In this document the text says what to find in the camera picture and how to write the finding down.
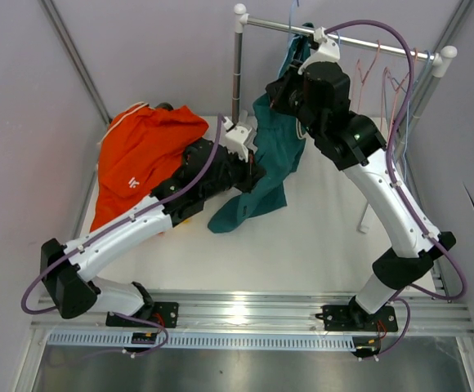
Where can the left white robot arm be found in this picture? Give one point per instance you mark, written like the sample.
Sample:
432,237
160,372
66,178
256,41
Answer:
71,269

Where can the pink hanger of camouflage shorts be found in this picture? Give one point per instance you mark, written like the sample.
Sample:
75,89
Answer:
393,90

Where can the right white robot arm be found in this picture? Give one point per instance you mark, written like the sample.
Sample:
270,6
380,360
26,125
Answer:
317,95

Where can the slotted cable duct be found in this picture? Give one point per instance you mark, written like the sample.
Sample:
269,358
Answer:
197,340

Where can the pink hanger of olive shorts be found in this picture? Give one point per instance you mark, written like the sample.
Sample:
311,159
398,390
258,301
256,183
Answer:
365,73

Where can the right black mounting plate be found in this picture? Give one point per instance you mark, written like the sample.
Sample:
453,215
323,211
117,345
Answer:
339,318

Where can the orange shorts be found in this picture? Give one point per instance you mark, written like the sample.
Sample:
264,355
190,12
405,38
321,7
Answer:
142,147

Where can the blue wire hanger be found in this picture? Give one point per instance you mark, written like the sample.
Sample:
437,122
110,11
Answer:
418,81

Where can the teal shorts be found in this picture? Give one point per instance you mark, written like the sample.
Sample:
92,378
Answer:
280,144

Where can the blue hanger of teal shorts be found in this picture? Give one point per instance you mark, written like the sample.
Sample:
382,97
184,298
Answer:
293,37

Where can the olive green shorts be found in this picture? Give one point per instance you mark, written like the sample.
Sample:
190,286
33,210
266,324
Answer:
165,106

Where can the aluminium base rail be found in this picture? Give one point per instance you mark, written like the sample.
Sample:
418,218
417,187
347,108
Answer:
293,313

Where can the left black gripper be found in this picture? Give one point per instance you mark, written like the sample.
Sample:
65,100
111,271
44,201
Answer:
252,172

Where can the black mounting plate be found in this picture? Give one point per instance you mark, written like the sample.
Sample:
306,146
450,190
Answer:
339,318
164,313

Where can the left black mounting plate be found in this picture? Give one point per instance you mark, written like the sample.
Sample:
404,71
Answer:
164,313

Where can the blue hanger of orange shorts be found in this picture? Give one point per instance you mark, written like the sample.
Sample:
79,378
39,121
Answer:
339,38

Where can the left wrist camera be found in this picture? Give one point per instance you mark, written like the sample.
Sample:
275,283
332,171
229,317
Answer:
239,136

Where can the metal clothes rack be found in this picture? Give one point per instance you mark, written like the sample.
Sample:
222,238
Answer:
261,24

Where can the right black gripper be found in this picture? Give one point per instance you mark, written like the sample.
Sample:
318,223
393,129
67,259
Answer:
278,90

